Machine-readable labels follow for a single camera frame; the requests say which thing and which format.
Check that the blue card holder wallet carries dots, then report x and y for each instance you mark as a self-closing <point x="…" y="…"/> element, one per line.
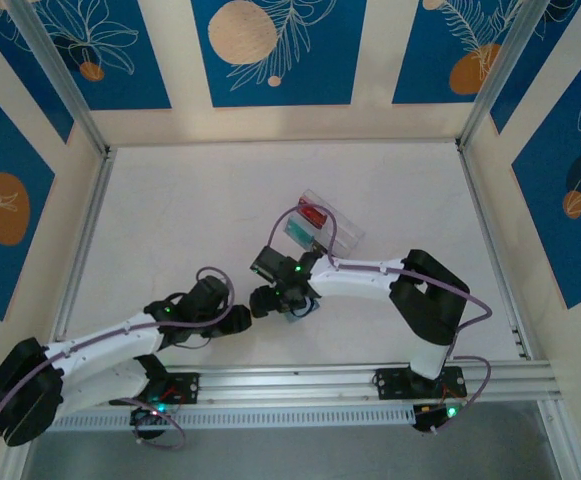
<point x="311" y="311"/>

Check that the clear acrylic card stand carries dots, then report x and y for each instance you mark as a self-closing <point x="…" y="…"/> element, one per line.
<point x="345" y="227"/>

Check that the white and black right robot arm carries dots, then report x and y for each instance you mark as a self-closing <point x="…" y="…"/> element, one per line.
<point x="360" y="285"/>

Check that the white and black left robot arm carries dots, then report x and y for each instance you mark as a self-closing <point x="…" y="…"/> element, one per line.
<point x="100" y="345"/>

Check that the teal credit card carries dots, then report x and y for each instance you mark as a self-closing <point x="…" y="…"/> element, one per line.
<point x="299" y="231"/>

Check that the red credit card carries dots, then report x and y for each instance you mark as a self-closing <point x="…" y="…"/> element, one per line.
<point x="314" y="215"/>

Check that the black controller board green LED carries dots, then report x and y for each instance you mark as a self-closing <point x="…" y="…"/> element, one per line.
<point x="427" y="417"/>
<point x="145" y="416"/>

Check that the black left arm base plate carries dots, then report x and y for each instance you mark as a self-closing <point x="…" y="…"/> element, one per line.
<point x="182" y="387"/>

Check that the aluminium mounting rail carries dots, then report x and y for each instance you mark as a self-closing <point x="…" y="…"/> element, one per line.
<point x="295" y="382"/>

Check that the aluminium side rail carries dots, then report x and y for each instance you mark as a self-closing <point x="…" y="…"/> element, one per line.
<point x="84" y="250"/>
<point x="492" y="250"/>

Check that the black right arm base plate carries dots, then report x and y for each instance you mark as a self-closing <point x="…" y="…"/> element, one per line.
<point x="395" y="382"/>

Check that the aluminium frame post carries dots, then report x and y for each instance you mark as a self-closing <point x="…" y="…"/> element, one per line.
<point x="62" y="75"/>
<point x="498" y="75"/>

